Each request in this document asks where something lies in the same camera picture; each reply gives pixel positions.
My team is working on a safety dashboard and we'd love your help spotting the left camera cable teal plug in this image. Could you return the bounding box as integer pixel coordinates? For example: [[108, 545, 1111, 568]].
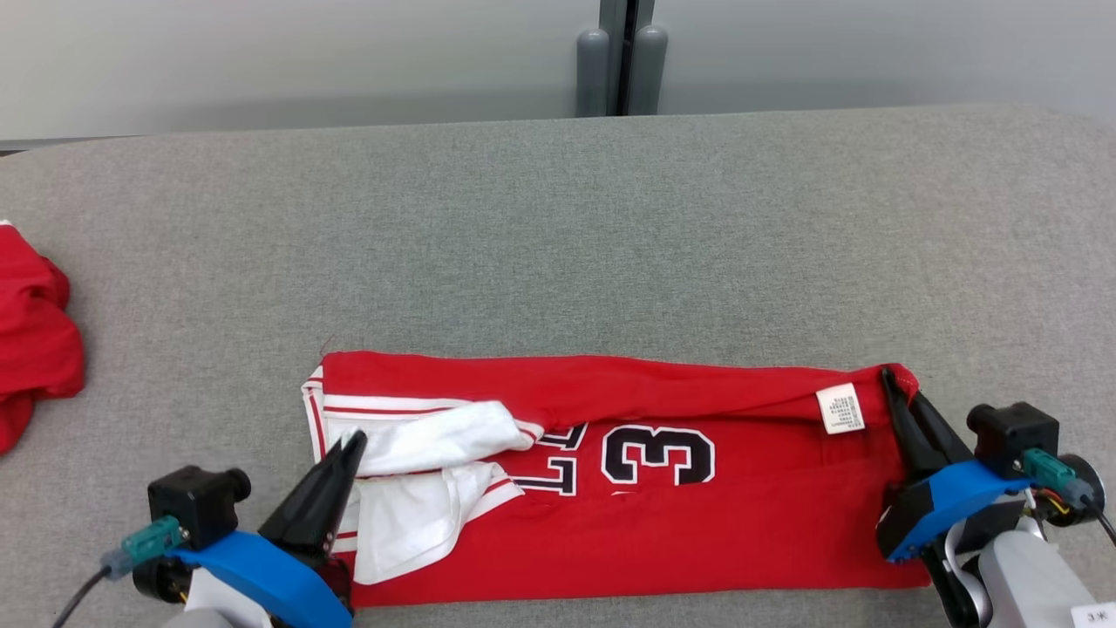
[[52, 516, 188, 628]]

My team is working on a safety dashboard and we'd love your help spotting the red shorts white stripe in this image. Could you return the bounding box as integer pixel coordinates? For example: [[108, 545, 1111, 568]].
[[0, 222, 86, 456]]

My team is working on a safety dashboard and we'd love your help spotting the grey partition frame post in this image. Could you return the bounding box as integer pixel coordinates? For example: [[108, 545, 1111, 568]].
[[600, 0, 657, 117]]

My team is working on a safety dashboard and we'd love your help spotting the grey cylinder partition foot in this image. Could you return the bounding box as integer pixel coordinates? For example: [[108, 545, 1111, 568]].
[[575, 28, 610, 118], [629, 24, 669, 116]]

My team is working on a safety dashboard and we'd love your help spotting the right camera cable teal plug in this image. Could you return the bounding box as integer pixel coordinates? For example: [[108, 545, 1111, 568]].
[[1022, 448, 1116, 535]]

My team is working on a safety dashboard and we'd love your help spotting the camera cable teal plug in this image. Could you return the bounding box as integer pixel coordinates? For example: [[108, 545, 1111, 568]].
[[1022, 448, 1116, 535], [52, 516, 188, 628]]

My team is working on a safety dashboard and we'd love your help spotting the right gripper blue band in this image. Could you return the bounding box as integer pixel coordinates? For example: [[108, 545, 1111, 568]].
[[876, 366, 1106, 563]]

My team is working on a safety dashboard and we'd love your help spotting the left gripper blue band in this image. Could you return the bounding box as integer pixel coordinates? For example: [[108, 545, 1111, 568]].
[[133, 430, 369, 628]]

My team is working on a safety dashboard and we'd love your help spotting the red white basketball jersey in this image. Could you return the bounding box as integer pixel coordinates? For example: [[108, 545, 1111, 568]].
[[301, 351, 932, 609]]

